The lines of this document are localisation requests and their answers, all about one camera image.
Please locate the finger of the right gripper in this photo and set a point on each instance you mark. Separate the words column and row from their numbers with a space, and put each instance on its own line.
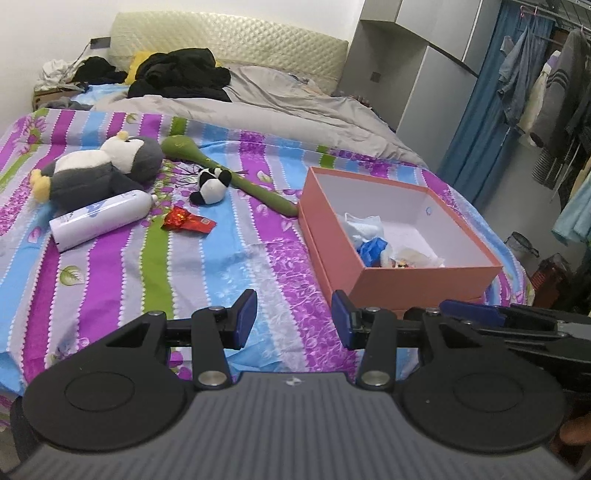
column 475, row 312

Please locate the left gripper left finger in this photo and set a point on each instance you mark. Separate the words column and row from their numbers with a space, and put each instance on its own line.
column 214, row 329

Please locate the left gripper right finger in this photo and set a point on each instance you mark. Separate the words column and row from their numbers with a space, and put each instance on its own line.
column 373, row 330

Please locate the white paper towel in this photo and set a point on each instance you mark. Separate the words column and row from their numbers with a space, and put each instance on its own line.
column 411, row 258

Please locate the blue tissue pack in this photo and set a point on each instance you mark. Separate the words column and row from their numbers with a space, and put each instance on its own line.
column 375, row 253

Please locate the light blue face mask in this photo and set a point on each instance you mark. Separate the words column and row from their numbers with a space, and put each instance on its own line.
column 362, row 230

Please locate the red foil wrapper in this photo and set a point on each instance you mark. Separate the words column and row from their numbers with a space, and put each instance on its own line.
column 180, row 219

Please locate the small panda plush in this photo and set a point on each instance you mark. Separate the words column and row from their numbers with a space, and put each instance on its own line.
column 212, row 184

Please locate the person's right hand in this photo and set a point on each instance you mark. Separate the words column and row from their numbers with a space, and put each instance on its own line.
column 576, row 431

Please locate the small trash bin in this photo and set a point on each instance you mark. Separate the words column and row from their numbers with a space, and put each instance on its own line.
column 522, row 248

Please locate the orange cardboard box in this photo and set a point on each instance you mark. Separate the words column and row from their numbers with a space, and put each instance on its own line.
column 413, row 217

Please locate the striped floral bed sheet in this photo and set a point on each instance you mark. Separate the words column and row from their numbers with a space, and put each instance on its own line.
column 53, row 303

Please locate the blue curtain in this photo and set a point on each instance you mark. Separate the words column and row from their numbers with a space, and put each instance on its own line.
column 487, row 134

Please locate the white spray bottle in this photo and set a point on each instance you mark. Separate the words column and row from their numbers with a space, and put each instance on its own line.
column 79, row 226

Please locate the grey white penguin plush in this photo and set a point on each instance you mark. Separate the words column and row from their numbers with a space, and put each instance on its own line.
column 75, row 180

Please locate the hanging clothes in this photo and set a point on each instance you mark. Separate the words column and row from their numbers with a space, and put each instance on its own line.
column 548, row 102

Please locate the grey duvet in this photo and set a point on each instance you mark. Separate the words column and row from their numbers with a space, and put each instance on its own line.
column 272, row 102

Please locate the black clothes pile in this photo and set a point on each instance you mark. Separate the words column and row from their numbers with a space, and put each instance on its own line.
column 183, row 73

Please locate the grey wardrobe cabinet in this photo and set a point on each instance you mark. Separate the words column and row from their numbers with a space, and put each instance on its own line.
column 397, row 41

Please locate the cream quilted headboard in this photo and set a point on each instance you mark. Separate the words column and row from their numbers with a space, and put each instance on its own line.
column 232, row 40

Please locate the yellow pillow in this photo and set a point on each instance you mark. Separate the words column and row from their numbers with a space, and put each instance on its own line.
column 138, row 58

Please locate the brown nightstand box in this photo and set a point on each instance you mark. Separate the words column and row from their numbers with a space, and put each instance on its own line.
column 40, row 97

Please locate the white clothes on nightstand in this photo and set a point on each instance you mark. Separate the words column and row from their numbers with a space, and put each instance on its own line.
column 57, row 75

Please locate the black clothes by wall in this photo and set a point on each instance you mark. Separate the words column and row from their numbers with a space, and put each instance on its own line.
column 98, row 71

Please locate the wall socket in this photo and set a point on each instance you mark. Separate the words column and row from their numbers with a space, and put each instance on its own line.
column 99, row 43

